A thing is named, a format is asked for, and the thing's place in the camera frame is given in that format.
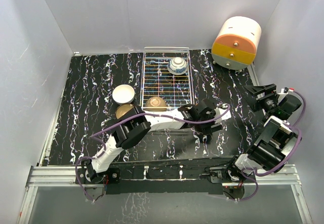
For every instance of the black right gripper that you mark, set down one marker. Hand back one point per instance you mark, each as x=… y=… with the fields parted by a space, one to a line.
x=258 y=90

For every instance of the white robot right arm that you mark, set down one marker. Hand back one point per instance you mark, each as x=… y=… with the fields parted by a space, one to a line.
x=275 y=144

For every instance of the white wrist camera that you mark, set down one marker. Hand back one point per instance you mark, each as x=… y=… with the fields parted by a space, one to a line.
x=287 y=90
x=222 y=113

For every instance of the round mini drawer cabinet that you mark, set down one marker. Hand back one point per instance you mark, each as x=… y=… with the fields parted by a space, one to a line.
x=236 y=44

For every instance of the tan bowl with brown rim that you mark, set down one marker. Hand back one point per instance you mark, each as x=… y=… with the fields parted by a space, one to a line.
x=122 y=110

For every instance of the white bowl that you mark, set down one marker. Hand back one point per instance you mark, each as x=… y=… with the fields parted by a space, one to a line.
x=123 y=94

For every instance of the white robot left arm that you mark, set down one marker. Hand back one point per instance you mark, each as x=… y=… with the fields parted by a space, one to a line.
x=131 y=128

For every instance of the black bowl with beige outside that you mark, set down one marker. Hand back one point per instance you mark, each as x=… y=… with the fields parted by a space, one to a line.
x=155 y=103

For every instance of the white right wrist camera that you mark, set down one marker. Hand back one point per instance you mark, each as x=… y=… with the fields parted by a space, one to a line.
x=287 y=90

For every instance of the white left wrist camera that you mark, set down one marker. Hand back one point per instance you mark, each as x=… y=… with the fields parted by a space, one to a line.
x=222 y=113

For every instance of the aluminium frame rail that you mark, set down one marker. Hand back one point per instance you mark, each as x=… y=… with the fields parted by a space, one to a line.
x=65 y=176

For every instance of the white wire dish rack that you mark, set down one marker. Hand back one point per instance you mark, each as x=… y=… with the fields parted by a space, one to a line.
x=157 y=81

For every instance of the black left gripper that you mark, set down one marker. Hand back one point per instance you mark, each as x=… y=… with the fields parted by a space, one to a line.
x=207 y=128

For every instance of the blue floral porcelain bowl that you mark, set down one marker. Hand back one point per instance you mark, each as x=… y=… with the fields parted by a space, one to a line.
x=178 y=66

